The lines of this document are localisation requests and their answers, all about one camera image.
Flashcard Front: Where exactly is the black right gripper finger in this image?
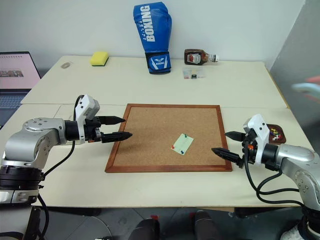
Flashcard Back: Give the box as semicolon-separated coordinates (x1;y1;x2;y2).
224;130;248;143
210;147;243;166

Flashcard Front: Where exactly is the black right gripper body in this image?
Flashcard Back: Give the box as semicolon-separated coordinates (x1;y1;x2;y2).
238;133;258;169

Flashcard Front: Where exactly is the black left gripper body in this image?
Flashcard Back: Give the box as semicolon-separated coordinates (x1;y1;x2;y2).
83;116;104;144

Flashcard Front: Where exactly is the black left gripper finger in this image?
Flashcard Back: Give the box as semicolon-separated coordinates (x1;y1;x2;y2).
100;131;134;144
99;115;127;126

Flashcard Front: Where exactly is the green paper note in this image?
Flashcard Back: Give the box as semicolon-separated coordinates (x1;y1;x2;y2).
170;133;195;156

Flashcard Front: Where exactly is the wood framed cork board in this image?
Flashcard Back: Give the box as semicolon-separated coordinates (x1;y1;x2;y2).
104;103;234;174

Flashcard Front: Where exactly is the brown wooden pin tray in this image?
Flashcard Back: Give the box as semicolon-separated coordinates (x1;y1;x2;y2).
266;122;287;145

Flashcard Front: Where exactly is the yellow green sponge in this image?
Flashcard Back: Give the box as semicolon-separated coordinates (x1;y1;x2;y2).
89;51;110;68

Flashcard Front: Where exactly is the small clear plastic box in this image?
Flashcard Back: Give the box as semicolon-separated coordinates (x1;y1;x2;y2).
182;66;207;80

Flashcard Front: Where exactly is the brown sauce bottle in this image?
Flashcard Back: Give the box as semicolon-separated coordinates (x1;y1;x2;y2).
184;48;221;66

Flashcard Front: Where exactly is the open grey laptop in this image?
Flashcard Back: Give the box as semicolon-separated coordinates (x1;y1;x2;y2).
0;51;42;128

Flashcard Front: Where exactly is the blue boxing glove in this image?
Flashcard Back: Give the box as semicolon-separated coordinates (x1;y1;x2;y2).
132;1;173;75

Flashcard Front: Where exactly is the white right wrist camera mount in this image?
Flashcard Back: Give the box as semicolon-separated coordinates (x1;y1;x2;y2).
243;113;272;166

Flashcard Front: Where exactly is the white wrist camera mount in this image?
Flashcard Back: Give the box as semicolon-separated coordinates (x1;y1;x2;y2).
243;113;272;166
74;94;101;146

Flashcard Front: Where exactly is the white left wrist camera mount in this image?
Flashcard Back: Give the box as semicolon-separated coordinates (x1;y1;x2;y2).
74;94;101;146

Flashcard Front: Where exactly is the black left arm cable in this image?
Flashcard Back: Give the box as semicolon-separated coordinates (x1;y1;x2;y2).
39;94;85;180

